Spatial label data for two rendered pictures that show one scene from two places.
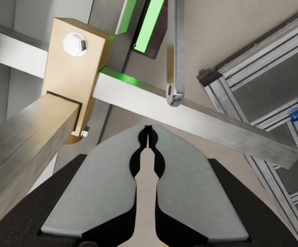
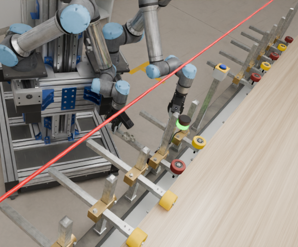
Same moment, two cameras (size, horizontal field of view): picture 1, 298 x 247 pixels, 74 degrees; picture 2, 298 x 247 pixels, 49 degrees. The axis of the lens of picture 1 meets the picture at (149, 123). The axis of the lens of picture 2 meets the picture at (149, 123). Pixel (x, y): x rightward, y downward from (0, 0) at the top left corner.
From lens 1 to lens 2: 1.79 m
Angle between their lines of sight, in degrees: 21
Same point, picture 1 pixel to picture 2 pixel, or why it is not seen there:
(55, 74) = (182, 135)
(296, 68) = (72, 154)
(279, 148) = (144, 113)
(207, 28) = not seen: hidden behind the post
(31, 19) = not seen: hidden behind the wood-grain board
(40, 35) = not seen: hidden behind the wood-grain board
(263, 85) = (89, 152)
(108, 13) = (169, 158)
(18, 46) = (187, 140)
